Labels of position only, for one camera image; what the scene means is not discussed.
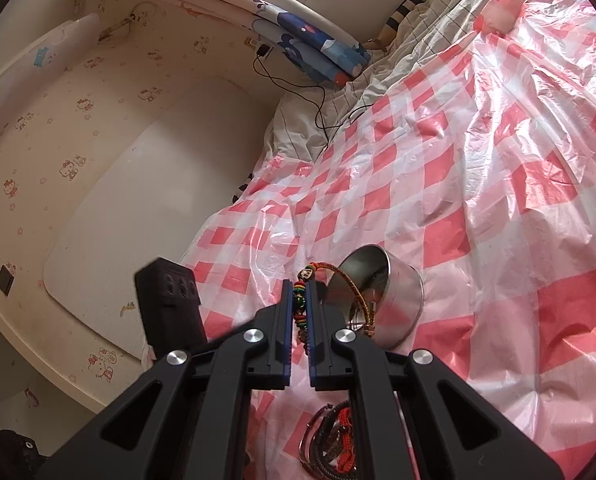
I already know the colourful beaded bracelet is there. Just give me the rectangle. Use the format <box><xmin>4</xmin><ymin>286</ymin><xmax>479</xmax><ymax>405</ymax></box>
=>
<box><xmin>291</xmin><ymin>261</ymin><xmax>380</xmax><ymax>361</ymax></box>

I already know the round steel tin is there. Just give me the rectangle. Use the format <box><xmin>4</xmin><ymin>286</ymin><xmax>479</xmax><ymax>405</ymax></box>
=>
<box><xmin>324</xmin><ymin>245</ymin><xmax>424</xmax><ymax>350</ymax></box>

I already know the white headboard panel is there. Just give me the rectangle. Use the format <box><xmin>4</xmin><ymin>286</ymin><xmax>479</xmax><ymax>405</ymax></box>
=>
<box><xmin>43</xmin><ymin>78</ymin><xmax>272</xmax><ymax>358</ymax></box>

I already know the white grid bed sheet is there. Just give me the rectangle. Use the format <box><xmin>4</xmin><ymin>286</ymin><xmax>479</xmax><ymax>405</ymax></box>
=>
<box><xmin>261</xmin><ymin>0</ymin><xmax>488</xmax><ymax>162</ymax></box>

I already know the red white checkered plastic sheet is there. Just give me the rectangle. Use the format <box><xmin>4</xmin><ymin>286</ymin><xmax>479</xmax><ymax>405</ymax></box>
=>
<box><xmin>184</xmin><ymin>0</ymin><xmax>596</xmax><ymax>478</ymax></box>

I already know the blue cartoon curtain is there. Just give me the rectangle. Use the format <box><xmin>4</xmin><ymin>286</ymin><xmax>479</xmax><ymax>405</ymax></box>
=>
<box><xmin>160</xmin><ymin>0</ymin><xmax>370</xmax><ymax>88</ymax></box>

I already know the striped pillow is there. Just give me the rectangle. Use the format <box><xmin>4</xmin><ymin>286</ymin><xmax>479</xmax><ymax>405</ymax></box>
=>
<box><xmin>362</xmin><ymin>0</ymin><xmax>427</xmax><ymax>52</ymax></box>

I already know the red black bracelet pile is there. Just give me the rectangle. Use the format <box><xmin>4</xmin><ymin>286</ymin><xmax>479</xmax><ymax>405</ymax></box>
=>
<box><xmin>297</xmin><ymin>398</ymin><xmax>356</xmax><ymax>480</ymax></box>

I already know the black charger cable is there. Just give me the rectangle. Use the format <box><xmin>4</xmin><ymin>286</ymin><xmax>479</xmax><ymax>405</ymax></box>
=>
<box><xmin>251</xmin><ymin>43</ymin><xmax>374</xmax><ymax>142</ymax></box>

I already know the wall power socket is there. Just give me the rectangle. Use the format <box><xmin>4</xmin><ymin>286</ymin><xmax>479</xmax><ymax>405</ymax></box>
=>
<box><xmin>244</xmin><ymin>36</ymin><xmax>273</xmax><ymax>60</ymax></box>

